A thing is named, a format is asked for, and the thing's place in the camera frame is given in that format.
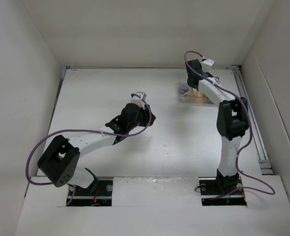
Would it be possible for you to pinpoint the clear jar of paper clips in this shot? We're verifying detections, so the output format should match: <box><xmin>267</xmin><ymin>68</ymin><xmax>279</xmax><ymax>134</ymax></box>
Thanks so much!
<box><xmin>179</xmin><ymin>82</ymin><xmax>190</xmax><ymax>93</ymax></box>

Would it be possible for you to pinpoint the blue cleaning gel jar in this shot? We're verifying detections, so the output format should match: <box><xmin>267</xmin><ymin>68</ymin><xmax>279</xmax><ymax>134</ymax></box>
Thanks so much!
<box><xmin>214</xmin><ymin>77</ymin><xmax>220</xmax><ymax>84</ymax></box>

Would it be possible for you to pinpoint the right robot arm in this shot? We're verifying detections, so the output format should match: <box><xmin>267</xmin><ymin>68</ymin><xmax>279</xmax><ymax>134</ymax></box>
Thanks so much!
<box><xmin>185</xmin><ymin>59</ymin><xmax>249</xmax><ymax>194</ymax></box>

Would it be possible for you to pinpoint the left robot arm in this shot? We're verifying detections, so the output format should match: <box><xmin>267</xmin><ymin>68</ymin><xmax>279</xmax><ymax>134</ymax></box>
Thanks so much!
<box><xmin>37</xmin><ymin>103</ymin><xmax>155</xmax><ymax>195</ymax></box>

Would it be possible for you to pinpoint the wooden tray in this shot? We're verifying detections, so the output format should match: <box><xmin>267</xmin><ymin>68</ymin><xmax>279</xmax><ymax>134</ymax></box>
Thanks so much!
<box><xmin>192</xmin><ymin>88</ymin><xmax>208</xmax><ymax>104</ymax></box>

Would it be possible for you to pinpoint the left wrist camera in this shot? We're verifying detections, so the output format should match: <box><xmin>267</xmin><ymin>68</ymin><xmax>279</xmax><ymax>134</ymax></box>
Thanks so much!
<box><xmin>130</xmin><ymin>92</ymin><xmax>146</xmax><ymax>104</ymax></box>

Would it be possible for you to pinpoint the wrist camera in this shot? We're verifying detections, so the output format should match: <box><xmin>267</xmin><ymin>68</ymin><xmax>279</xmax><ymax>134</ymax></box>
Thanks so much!
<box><xmin>130</xmin><ymin>92</ymin><xmax>146</xmax><ymax>104</ymax></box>
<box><xmin>201</xmin><ymin>59</ymin><xmax>215</xmax><ymax>73</ymax></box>

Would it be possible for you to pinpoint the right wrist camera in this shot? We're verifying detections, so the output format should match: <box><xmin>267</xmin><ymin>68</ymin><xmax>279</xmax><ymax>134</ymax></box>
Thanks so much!
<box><xmin>201</xmin><ymin>59</ymin><xmax>215</xmax><ymax>73</ymax></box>

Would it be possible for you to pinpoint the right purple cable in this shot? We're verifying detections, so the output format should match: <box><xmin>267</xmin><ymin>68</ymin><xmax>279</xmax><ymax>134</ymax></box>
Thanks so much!
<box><xmin>184</xmin><ymin>50</ymin><xmax>276</xmax><ymax>200</ymax></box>

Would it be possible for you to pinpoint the purple cable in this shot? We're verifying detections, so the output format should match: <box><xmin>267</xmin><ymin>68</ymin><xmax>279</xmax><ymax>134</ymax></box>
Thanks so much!
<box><xmin>184</xmin><ymin>50</ymin><xmax>276</xmax><ymax>200</ymax></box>
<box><xmin>27</xmin><ymin>92</ymin><xmax>153</xmax><ymax>206</ymax></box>

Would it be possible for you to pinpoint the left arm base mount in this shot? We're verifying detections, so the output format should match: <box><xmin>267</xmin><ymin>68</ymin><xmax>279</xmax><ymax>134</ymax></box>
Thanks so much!
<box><xmin>66</xmin><ymin>168</ymin><xmax>113</xmax><ymax>207</ymax></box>

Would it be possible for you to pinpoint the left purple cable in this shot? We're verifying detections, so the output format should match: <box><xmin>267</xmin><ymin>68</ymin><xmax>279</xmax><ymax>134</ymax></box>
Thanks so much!
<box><xmin>27</xmin><ymin>92</ymin><xmax>153</xmax><ymax>206</ymax></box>

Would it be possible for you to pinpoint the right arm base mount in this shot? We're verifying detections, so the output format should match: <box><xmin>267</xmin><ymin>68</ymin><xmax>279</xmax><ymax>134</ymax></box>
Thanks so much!
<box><xmin>195</xmin><ymin>171</ymin><xmax>247</xmax><ymax>206</ymax></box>

